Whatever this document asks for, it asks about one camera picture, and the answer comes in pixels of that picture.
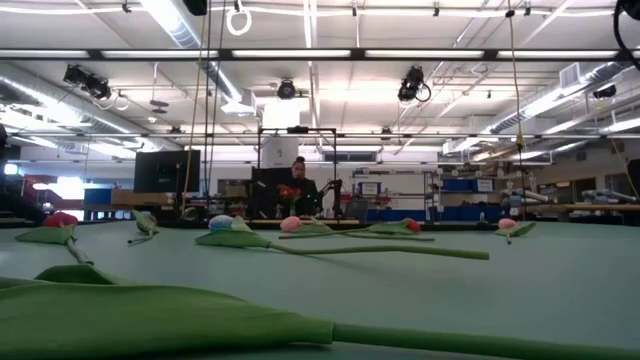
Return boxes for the white blue-tinged artificial tulip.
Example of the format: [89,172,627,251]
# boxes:
[193,214,491,261]

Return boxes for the pink artificial tulip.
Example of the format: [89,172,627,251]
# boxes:
[494,217,537,246]
[278,215,436,243]

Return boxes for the dark red artificial tulip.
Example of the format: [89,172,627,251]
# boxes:
[0,264,640,360]

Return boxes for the black overhead light bar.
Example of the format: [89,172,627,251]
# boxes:
[0,47,640,63]

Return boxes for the long black ceiling device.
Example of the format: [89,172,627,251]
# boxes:
[63,63,112,100]

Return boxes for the black monitor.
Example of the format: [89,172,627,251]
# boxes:
[133,149,201,195]

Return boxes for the person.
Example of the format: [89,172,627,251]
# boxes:
[287,156,320,220]

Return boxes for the dark background screen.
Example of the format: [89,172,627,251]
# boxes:
[251,167,294,220]

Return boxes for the cardboard box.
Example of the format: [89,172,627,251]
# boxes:
[110,188,174,206]

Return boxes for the blue box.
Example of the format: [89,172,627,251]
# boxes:
[83,188,112,206]

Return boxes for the blue shelf bins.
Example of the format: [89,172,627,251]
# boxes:
[442,178,496,193]

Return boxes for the row of blue bins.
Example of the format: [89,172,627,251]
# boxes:
[366,204,504,223]

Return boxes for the green table mat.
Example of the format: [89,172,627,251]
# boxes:
[0,220,640,360]

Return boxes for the wooden background table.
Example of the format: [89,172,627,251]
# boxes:
[524,202,640,214]

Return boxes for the white cable ring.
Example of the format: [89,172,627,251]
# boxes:
[225,0,253,37]

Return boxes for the black background rig frame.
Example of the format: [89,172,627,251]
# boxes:
[257,125,339,221]

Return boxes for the black ceiling device with cable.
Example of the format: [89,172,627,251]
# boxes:
[397,65,432,104]

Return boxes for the black metal table frame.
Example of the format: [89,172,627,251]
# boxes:
[149,218,519,232]

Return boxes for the yellow hanging rope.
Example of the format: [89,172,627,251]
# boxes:
[505,0,527,221]

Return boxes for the long silver ceiling duct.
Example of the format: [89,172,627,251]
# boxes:
[487,59,640,136]

